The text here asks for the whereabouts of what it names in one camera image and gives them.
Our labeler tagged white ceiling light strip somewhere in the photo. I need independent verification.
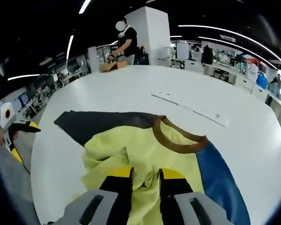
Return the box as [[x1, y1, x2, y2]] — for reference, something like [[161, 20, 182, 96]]
[[198, 36, 249, 57], [79, 0, 91, 14], [7, 74, 40, 82], [178, 24, 279, 70], [66, 35, 74, 63]]

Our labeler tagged blue container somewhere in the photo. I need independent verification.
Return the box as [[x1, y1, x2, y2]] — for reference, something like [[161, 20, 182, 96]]
[[256, 72, 268, 90]]

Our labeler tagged grey mesh chair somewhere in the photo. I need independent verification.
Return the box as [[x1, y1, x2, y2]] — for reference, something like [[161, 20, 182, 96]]
[[0, 140, 42, 225]]

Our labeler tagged white tall cabinet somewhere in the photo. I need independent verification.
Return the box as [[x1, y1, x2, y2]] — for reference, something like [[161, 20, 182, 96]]
[[88, 46, 98, 73]]

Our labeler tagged brown cardboard box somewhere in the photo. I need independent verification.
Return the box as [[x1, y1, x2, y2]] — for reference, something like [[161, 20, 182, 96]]
[[99, 60, 128, 73]]

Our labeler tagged white machine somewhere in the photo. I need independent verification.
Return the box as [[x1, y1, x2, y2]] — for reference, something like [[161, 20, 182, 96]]
[[177, 42, 190, 59]]

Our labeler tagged black backpack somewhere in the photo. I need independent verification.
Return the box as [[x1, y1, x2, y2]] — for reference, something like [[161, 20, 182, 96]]
[[200, 45, 214, 67]]

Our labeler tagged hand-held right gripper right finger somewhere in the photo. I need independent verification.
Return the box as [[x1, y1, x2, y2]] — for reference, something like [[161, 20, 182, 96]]
[[158, 167, 230, 225]]

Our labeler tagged yellow blue black garment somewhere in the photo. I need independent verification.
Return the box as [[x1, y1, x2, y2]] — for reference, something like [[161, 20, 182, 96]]
[[53, 110, 251, 225]]

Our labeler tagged white square pillar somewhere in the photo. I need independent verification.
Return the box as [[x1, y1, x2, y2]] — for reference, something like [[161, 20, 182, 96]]
[[124, 6, 171, 68]]

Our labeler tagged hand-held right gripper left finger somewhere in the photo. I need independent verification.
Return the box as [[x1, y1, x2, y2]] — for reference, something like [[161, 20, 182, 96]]
[[60, 166, 135, 225]]

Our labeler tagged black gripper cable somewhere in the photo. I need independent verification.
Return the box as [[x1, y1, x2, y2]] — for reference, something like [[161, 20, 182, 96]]
[[20, 161, 32, 175]]

